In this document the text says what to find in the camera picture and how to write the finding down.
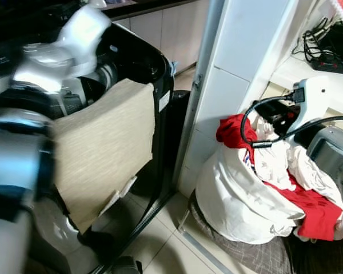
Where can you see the brown checked laundry basket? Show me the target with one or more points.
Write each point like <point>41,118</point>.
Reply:
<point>257,257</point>

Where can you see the red bunched garment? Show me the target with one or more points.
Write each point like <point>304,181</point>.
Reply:
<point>231,131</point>

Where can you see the white sliding door frame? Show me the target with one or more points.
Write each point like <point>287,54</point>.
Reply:
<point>243,51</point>

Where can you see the black top-load washing machine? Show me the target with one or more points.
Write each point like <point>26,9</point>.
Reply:
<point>146,63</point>

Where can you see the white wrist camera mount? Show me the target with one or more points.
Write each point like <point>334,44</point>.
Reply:
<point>314,100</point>
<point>83,31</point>

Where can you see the black power strip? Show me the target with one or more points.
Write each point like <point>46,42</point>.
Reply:
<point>334,64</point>

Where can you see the beige cabinet fronts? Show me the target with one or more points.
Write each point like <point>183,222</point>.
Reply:
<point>171,34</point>

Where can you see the crumpled white garment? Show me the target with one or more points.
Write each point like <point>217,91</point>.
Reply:
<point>274,162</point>

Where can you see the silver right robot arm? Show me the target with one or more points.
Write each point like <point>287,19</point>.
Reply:
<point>334,154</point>

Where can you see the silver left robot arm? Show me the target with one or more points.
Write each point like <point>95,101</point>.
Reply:
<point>17,160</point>

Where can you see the silver floor door track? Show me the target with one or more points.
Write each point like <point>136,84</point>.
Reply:
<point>197,251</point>

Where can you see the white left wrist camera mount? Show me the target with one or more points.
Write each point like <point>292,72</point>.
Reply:
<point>83,31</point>

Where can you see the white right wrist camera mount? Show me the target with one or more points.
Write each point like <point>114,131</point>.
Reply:
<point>314,100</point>

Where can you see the large white garment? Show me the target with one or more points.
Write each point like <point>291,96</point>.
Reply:
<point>240,200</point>

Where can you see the red flat garment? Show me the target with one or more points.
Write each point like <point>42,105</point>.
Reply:
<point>317,214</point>

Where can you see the beige fabric-covered panel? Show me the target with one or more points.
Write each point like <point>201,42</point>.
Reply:
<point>103,148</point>

